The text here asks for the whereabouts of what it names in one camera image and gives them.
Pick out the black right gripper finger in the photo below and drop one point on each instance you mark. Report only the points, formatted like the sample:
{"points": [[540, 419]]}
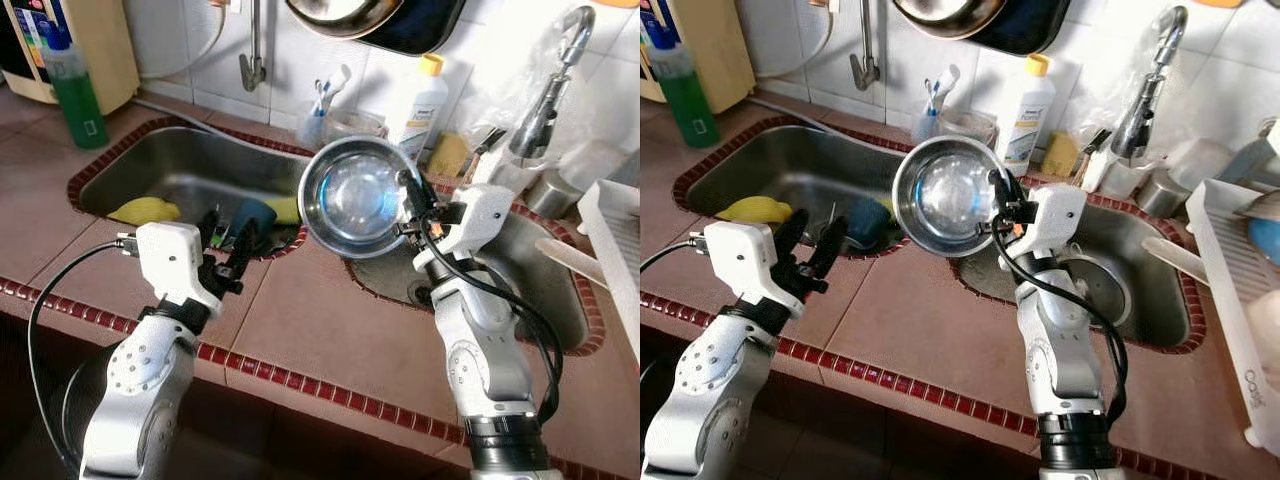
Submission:
{"points": [[999, 192], [411, 192]]}

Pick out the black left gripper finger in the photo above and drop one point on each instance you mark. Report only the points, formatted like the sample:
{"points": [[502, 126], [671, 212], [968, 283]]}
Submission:
{"points": [[210, 229], [828, 248], [243, 248], [791, 232]]}

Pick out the yellow plastic bowl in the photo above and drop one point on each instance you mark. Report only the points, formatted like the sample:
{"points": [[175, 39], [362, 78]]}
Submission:
{"points": [[755, 210], [145, 211]]}

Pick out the blue mug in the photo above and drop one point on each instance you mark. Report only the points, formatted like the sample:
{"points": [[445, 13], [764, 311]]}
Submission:
{"points": [[268, 212], [865, 225]]}

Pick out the steel bowl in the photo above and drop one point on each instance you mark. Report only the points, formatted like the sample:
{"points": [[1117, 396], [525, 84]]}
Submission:
{"points": [[355, 195], [950, 195]]}

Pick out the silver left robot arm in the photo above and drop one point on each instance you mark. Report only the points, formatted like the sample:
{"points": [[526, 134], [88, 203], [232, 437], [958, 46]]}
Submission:
{"points": [[710, 390], [140, 390]]}

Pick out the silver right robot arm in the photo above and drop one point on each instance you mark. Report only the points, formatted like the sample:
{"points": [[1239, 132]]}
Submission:
{"points": [[490, 360], [1065, 360]]}

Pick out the yellow sponge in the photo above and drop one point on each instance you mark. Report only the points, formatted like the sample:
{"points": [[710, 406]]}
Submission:
{"points": [[285, 210], [448, 155], [1060, 155], [885, 205]]}

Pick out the steel sink basin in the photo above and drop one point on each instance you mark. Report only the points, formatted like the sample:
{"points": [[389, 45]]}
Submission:
{"points": [[790, 170], [180, 170], [540, 300], [1150, 300]]}

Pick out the clear plastic bucket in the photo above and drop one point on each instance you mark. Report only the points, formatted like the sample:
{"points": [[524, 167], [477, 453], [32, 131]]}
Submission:
{"points": [[965, 120], [355, 122]]}

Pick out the white plastic container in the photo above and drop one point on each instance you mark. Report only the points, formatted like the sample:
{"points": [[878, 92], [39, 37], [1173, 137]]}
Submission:
{"points": [[495, 165], [1110, 170]]}

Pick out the white detergent bottle yellow cap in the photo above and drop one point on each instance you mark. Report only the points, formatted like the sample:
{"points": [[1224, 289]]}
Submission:
{"points": [[420, 110], [1025, 110]]}

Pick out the clear toothbrush cup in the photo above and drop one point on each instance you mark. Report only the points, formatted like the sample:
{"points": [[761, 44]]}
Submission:
{"points": [[924, 125], [312, 128]]}

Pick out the round steel sink strainer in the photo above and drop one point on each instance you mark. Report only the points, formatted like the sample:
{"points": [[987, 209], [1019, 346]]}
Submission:
{"points": [[1105, 290]]}

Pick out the small steel cup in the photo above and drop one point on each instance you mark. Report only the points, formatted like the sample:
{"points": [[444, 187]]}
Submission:
{"points": [[1160, 195], [550, 195]]}

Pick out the white toothpaste tube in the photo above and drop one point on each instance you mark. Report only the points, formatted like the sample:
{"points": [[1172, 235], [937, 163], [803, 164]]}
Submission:
{"points": [[338, 85], [947, 85]]}

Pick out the blue white toothbrush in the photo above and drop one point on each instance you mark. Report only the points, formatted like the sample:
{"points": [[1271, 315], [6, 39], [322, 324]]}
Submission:
{"points": [[320, 95], [930, 95]]}

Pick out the pale wooden spatula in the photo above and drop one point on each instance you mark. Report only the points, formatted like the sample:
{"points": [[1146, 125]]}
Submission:
{"points": [[570, 260], [1175, 258]]}

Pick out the clear plastic bag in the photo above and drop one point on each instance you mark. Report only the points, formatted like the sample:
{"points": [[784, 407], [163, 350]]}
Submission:
{"points": [[1095, 70], [490, 70]]}

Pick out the green liquid soap bottle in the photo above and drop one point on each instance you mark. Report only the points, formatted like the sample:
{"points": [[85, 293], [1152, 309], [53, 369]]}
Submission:
{"points": [[78, 105], [690, 105]]}

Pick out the clear plastic tub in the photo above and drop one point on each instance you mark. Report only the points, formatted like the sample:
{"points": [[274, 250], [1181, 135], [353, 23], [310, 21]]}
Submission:
{"points": [[595, 165], [1200, 165]]}

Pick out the dark blue hanging pan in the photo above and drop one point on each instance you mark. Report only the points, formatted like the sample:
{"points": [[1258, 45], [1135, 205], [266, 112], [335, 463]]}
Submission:
{"points": [[1040, 25], [435, 25]]}

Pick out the white dish rack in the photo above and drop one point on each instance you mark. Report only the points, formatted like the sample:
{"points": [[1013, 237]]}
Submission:
{"points": [[1225, 300], [615, 260]]}

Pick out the hanging steel pan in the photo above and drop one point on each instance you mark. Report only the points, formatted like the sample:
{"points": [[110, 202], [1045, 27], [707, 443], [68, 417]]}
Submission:
{"points": [[340, 15], [945, 15]]}

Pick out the beige water purifier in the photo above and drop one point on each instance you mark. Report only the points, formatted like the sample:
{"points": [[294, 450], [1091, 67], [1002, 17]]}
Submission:
{"points": [[725, 50], [110, 50]]}

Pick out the blue bowl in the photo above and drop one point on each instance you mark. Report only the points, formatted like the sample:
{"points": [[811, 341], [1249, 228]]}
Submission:
{"points": [[1268, 240]]}

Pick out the white ceramic mug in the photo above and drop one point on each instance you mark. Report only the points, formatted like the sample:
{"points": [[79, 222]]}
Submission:
{"points": [[1268, 330]]}

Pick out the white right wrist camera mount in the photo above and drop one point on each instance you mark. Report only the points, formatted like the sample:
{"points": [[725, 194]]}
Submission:
{"points": [[1060, 215], [480, 215]]}

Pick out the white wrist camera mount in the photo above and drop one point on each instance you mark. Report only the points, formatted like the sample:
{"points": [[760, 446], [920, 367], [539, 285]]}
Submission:
{"points": [[170, 260], [745, 260], [480, 215], [1060, 215]]}

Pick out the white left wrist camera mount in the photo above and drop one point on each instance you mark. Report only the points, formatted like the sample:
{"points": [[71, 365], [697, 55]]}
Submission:
{"points": [[170, 260], [745, 260]]}

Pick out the steel wall tap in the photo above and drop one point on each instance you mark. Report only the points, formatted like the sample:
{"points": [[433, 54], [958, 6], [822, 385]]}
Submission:
{"points": [[863, 72], [252, 72]]}

